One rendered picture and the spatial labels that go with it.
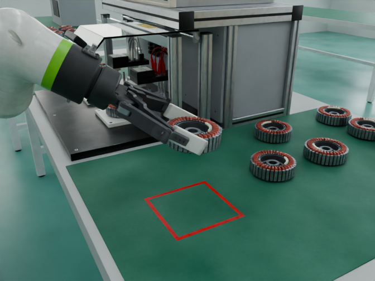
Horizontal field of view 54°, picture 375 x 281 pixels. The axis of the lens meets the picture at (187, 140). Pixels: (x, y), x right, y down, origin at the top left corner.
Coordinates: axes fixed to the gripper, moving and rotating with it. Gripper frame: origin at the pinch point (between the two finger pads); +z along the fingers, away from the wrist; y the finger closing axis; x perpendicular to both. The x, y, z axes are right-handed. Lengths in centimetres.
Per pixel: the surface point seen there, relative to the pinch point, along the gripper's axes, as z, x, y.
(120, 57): -15, 10, 74
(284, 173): 27.8, 1.4, 7.4
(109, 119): -10, 23, 46
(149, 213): 1.4, 19.9, -1.3
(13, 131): -52, 120, 188
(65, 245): 2, 107, 80
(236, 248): 14.9, 12.0, -13.9
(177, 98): 3.3, 4.9, 37.1
